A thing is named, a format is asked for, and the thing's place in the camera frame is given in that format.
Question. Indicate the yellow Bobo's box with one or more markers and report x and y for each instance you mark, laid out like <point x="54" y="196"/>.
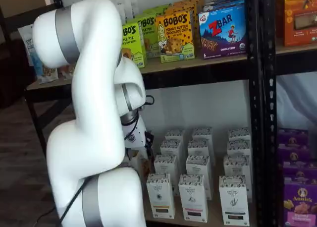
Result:
<point x="195" y="4"/>
<point x="174" y="36"/>

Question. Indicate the white box pink strip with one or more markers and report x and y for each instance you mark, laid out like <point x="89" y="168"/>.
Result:
<point x="200" y="147"/>
<point x="193" y="198"/>
<point x="202" y="134"/>
<point x="199" y="163"/>

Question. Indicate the white plastic sheet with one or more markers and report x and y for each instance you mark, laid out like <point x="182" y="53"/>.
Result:
<point x="297" y="100"/>

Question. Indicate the purple Annie's box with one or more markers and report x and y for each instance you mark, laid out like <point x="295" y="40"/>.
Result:
<point x="294" y="152"/>
<point x="299" y="171"/>
<point x="292" y="136"/>
<point x="301" y="204"/>

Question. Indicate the green Bobo's box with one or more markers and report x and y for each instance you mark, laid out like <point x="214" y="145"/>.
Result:
<point x="135" y="46"/>
<point x="161" y="10"/>
<point x="149" y="33"/>

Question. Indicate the dark red box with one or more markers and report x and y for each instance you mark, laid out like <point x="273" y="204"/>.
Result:
<point x="280" y="11"/>

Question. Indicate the dark brown furniture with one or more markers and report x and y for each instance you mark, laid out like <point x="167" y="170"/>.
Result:
<point x="12" y="71"/>

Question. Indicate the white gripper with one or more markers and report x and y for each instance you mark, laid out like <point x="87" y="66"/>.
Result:
<point x="135" y="137"/>

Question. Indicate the small snack bag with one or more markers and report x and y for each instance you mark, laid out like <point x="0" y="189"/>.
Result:
<point x="65" y="72"/>

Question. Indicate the black metal shelf frame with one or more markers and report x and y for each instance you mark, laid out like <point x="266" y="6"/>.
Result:
<point x="271" y="137"/>
<point x="255" y="113"/>

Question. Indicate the orange snack box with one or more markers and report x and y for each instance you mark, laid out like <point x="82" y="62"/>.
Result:
<point x="301" y="18"/>

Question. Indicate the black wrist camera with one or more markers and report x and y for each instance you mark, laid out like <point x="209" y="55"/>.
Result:
<point x="149" y="137"/>

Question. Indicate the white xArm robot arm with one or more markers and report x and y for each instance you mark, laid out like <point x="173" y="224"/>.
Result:
<point x="94" y="88"/>

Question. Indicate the white box teal strip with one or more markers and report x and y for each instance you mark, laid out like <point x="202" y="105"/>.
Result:
<point x="239" y="134"/>
<point x="237" y="165"/>
<point x="234" y="199"/>
<point x="239" y="147"/>

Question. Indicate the yellow granola box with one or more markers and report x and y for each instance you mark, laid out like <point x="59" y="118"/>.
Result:
<point x="144" y="166"/>

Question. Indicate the white snack bag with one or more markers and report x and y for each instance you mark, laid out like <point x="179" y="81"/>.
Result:
<point x="26" y="46"/>

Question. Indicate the white pouch package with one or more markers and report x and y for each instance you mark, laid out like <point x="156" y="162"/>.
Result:
<point x="128" y="6"/>

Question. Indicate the white box yellow strip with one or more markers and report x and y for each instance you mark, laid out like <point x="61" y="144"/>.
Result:
<point x="160" y="194"/>
<point x="165" y="163"/>
<point x="175" y="134"/>
<point x="171" y="147"/>

